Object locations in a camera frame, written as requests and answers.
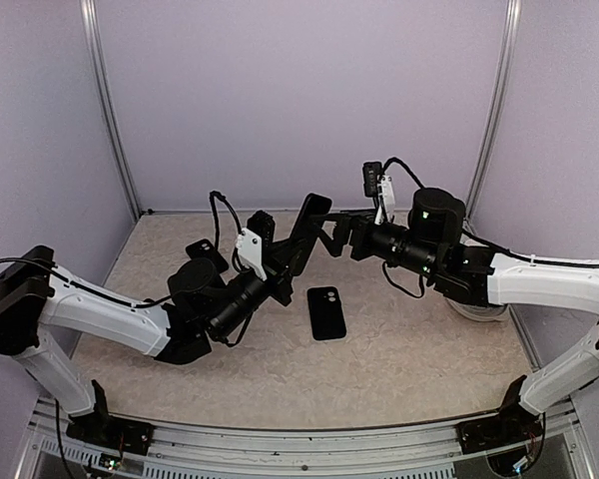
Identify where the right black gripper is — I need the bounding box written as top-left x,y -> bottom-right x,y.
309,206 -> 442,277

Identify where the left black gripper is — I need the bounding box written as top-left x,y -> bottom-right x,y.
210,236 -> 307,340

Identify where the black smartphone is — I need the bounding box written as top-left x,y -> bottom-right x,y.
289,193 -> 332,276

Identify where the black phone case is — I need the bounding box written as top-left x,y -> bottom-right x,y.
185,239 -> 229,273
306,286 -> 346,341

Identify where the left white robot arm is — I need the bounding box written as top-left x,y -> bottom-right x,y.
0,231 -> 314,444

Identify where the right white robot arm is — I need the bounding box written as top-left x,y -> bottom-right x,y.
312,188 -> 599,443

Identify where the white round plate stack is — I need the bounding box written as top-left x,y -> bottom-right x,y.
446,299 -> 508,322

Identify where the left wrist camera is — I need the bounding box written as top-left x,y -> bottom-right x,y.
236,211 -> 276,281

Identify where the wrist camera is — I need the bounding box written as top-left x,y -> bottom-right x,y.
236,211 -> 276,281
362,162 -> 395,226

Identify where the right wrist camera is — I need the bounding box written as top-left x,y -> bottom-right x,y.
362,162 -> 395,226

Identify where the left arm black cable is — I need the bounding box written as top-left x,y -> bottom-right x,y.
0,191 -> 241,313

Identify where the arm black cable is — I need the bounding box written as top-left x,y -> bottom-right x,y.
382,157 -> 599,268
0,191 -> 241,313

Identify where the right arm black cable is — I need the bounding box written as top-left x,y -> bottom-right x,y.
382,157 -> 599,268

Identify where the front aluminium rail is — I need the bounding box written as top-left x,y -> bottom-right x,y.
17,396 -> 598,479

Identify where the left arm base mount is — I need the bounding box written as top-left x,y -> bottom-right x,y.
66,414 -> 155,456

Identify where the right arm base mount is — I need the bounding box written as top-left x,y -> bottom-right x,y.
456,411 -> 544,454

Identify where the right aluminium frame post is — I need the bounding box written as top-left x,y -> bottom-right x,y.
466,0 -> 522,220

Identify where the aluminium frame post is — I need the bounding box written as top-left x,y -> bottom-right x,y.
80,0 -> 142,223
466,0 -> 522,220

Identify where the left aluminium frame post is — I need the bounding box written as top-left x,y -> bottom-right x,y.
80,0 -> 142,223

